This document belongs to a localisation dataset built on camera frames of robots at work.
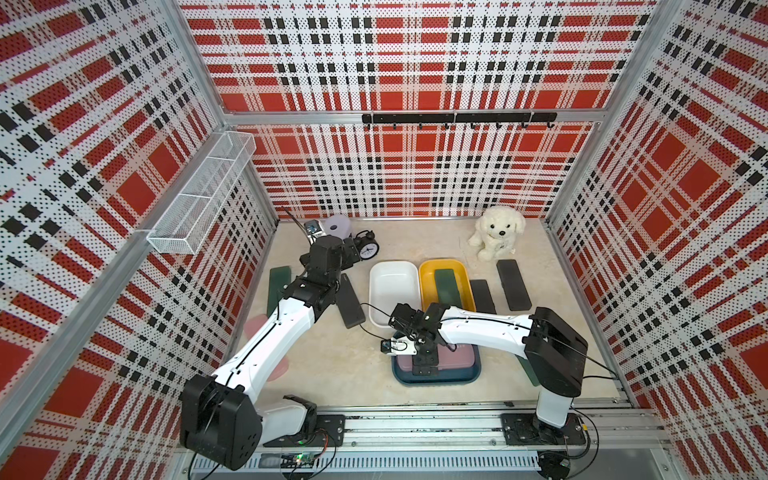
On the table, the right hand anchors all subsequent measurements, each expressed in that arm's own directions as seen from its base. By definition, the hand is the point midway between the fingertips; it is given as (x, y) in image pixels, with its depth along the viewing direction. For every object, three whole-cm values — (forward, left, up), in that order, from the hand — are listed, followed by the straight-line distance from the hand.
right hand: (428, 347), depth 84 cm
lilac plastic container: (+42, +30, +7) cm, 52 cm away
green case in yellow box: (+21, -8, -3) cm, 23 cm away
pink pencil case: (-3, -10, -1) cm, 10 cm away
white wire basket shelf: (+32, +77, +17) cm, 85 cm away
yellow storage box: (+22, -1, -3) cm, 23 cm away
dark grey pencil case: (+16, +26, -3) cm, 30 cm away
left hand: (+21, +25, +21) cm, 39 cm away
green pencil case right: (-14, -17, +26) cm, 34 cm away
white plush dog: (+34, -23, +12) cm, 43 cm away
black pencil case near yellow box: (+17, -19, -1) cm, 25 cm away
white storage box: (+25, +11, -5) cm, 28 cm away
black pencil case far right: (+23, -31, -4) cm, 38 cm away
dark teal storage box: (-8, -4, -2) cm, 9 cm away
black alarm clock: (+36, +20, +3) cm, 41 cm away
